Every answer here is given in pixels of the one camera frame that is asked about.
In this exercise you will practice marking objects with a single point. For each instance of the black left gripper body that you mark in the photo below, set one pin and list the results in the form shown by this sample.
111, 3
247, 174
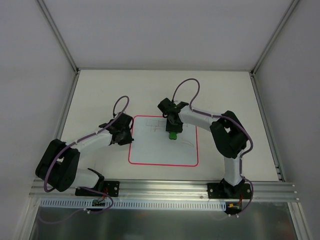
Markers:
125, 139

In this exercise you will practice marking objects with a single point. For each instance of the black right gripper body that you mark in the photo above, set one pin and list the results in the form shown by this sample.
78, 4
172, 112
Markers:
173, 128

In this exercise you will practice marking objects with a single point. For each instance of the green whiteboard eraser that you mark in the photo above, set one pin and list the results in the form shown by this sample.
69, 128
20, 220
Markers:
173, 135

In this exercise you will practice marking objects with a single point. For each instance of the pink framed whiteboard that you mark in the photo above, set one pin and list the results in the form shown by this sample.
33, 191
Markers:
152, 145

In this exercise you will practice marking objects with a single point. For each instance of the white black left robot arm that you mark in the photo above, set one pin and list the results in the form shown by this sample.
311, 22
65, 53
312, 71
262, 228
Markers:
59, 165

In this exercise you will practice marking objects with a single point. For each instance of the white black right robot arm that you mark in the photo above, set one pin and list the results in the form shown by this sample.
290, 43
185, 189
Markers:
228, 135

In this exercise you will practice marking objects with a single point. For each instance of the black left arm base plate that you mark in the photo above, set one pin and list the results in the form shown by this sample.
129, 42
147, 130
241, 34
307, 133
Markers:
110, 188

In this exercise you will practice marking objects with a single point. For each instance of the aluminium mounting rail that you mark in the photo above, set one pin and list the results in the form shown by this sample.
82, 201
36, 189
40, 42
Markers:
178, 190

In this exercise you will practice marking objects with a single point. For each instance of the aluminium left frame post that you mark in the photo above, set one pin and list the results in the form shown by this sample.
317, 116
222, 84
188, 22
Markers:
57, 34

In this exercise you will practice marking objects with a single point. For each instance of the aluminium frame post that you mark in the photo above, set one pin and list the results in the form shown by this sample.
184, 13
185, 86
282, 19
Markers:
57, 34
275, 34

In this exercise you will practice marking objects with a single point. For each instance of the white slotted cable duct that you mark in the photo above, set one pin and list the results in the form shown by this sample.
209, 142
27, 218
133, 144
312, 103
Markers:
134, 204

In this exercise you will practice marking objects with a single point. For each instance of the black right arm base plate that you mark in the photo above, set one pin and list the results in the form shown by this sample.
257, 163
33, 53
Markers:
215, 191

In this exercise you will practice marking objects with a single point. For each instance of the aluminium right frame post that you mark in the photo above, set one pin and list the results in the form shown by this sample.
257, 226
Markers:
275, 34

